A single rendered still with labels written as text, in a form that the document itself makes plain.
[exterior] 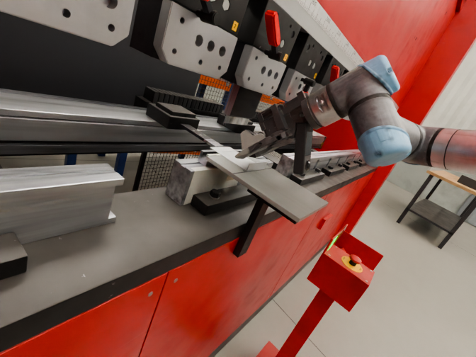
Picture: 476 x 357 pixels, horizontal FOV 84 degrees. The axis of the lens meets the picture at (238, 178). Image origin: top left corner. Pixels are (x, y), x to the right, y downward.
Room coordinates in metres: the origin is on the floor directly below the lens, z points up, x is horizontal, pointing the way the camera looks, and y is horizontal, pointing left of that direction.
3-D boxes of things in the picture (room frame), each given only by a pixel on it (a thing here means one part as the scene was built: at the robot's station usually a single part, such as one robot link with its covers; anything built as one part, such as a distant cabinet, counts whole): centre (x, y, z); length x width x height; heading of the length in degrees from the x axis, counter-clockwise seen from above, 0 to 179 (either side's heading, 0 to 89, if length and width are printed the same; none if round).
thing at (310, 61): (0.82, -0.03, 1.26); 0.15 x 0.09 x 0.17; 150
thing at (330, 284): (0.81, -0.47, 0.75); 0.20 x 0.16 x 0.18; 150
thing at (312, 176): (1.17, -0.30, 0.89); 0.30 x 0.05 x 0.03; 150
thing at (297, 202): (0.60, -0.07, 1.00); 0.26 x 0.18 x 0.01; 60
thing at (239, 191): (0.68, -0.01, 0.89); 0.30 x 0.05 x 0.03; 150
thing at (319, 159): (1.77, -0.58, 0.92); 1.68 x 0.06 x 0.10; 150
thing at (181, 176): (0.72, 0.03, 0.92); 0.39 x 0.06 x 0.10; 150
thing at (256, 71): (0.65, 0.07, 1.26); 0.15 x 0.09 x 0.17; 150
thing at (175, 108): (0.76, 0.19, 1.01); 0.26 x 0.12 x 0.05; 60
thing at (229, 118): (0.67, 0.06, 1.13); 0.10 x 0.02 x 0.10; 150
